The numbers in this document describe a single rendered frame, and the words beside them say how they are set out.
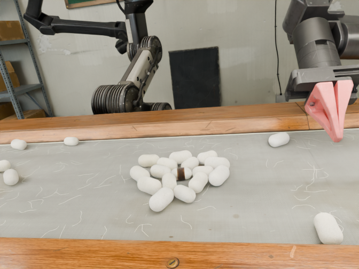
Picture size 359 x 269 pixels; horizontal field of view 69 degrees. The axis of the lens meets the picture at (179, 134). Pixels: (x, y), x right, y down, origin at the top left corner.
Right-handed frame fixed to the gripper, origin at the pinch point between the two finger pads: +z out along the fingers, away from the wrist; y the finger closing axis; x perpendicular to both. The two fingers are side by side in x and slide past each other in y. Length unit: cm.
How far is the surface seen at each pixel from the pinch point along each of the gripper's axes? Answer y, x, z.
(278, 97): 34, 170, -118
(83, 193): -35.7, -0.1, 7.7
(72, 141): -46.1, 9.8, -5.7
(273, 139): -7.0, 6.6, -2.7
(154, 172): -25.5, 1.1, 4.3
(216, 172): -16.4, -0.7, 5.1
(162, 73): -69, 155, -143
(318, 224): -6.5, -6.4, 12.5
